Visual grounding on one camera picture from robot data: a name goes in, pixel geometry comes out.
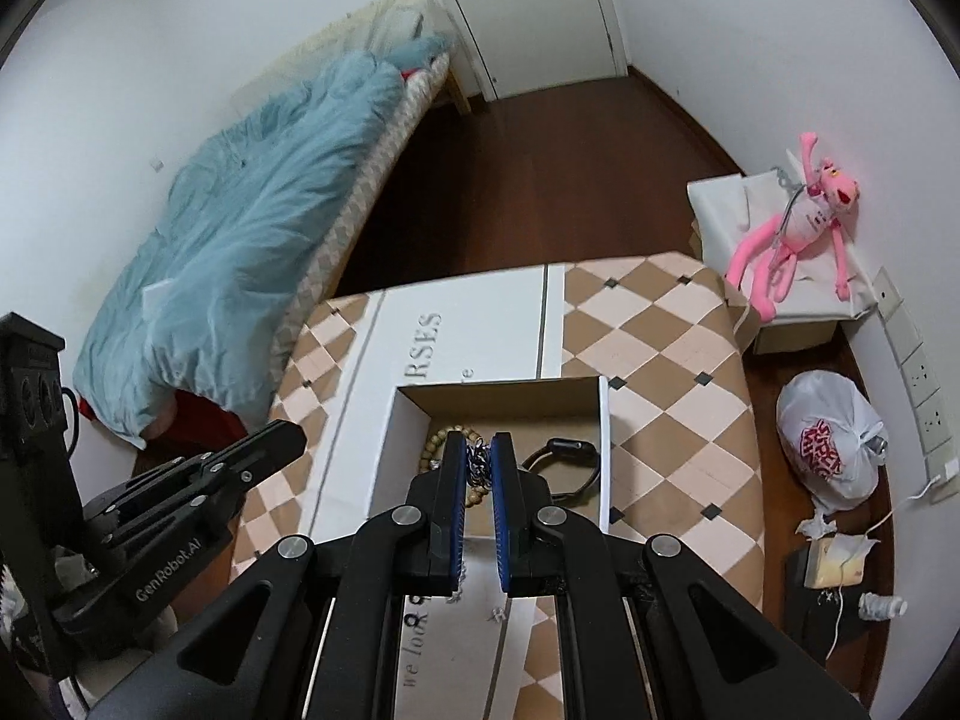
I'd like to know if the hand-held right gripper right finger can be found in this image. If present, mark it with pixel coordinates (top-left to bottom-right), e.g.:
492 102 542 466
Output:
489 433 871 720

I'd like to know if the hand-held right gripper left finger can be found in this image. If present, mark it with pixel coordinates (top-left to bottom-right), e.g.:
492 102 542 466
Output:
90 435 472 720

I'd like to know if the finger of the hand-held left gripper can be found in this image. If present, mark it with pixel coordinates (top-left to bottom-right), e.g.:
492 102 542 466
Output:
81 460 251 550
174 420 308 484

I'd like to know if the silver chain bracelet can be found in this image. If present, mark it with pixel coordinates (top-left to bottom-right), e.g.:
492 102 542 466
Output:
463 441 496 493

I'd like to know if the cardboard box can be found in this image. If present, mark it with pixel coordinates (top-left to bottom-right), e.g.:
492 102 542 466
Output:
366 376 611 541

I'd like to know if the red cloth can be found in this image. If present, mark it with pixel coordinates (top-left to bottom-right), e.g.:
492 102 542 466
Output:
77 388 250 458

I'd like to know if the black smartwatch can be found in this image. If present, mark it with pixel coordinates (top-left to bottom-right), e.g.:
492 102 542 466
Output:
519 436 601 505

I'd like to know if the large white printed box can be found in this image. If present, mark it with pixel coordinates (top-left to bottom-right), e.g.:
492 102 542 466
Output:
300 262 567 720

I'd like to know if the brown checkered tablecloth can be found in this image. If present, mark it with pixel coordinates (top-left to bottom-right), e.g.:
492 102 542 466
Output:
232 251 767 720

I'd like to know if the light blue blanket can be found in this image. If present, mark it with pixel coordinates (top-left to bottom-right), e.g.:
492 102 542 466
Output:
73 34 455 451

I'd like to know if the bed mattress with patterned sheet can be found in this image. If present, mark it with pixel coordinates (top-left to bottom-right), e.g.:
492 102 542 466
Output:
259 52 452 421

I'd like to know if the crumpled white tissue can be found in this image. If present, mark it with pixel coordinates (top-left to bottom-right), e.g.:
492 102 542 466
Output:
796 506 842 542

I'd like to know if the black box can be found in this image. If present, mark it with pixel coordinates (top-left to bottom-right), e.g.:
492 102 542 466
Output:
784 544 872 650

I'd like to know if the white plastic bag red print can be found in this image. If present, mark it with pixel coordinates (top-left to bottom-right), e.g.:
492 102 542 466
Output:
775 370 890 515

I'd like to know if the yellow tissue pack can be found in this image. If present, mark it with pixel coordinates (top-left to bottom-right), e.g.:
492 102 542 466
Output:
806 532 880 590

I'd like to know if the white covered box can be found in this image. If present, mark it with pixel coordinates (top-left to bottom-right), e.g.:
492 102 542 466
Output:
687 165 880 356

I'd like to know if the pink plush toy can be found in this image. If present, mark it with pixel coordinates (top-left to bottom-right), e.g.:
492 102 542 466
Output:
722 131 861 323

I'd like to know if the cream pillow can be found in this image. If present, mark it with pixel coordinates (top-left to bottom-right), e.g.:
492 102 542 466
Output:
232 0 452 110

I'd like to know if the white door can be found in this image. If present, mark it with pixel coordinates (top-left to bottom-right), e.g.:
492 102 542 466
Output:
421 0 629 102

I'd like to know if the black cable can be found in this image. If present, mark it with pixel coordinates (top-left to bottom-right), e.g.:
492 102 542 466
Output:
58 385 85 460

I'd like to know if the wooden bead bracelet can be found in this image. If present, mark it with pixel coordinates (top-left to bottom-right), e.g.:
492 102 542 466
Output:
424 425 497 512

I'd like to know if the white charger cable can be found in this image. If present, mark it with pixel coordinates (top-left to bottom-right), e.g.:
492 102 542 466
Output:
829 457 960 662

